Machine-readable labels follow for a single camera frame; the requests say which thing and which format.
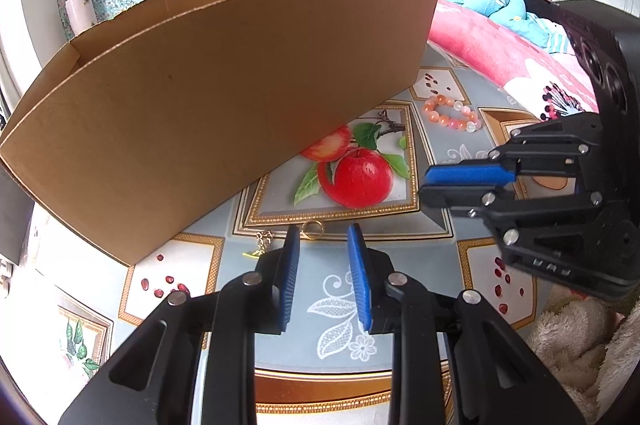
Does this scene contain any grey cabinet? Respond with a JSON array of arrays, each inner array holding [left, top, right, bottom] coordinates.
[[0, 165, 33, 266]]

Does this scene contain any pink floral blanket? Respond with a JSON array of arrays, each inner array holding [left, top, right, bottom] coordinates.
[[427, 0, 601, 116]]

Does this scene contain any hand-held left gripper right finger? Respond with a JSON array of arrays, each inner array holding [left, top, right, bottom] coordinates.
[[348, 224, 586, 425]]

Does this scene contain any pink bead bracelet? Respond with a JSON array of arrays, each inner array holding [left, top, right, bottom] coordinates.
[[423, 94, 483, 133]]

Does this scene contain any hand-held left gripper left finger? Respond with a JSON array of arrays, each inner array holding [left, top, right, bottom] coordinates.
[[59, 226, 301, 425]]

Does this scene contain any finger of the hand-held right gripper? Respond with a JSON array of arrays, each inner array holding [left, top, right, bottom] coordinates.
[[425, 112, 608, 188], [419, 187, 626, 256]]

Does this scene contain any small gold charm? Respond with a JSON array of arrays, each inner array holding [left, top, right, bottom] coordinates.
[[243, 230, 275, 260]]

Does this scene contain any person's fluffy clothing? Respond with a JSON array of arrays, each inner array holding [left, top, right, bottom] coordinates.
[[527, 290, 640, 425]]

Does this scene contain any brown cardboard box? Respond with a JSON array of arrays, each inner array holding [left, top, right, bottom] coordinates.
[[0, 0, 441, 267]]

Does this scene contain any pink rolled mat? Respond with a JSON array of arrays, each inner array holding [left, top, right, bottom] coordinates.
[[65, 0, 96, 42]]

